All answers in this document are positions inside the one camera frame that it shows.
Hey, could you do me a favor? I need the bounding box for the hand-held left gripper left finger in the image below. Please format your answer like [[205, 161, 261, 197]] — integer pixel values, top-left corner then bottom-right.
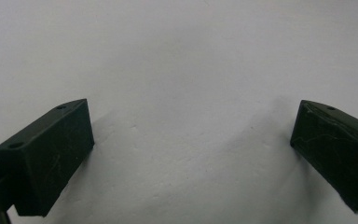
[[0, 98, 95, 218]]

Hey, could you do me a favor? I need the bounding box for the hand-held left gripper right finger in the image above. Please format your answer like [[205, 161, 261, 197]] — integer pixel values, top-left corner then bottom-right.
[[289, 99, 358, 216]]

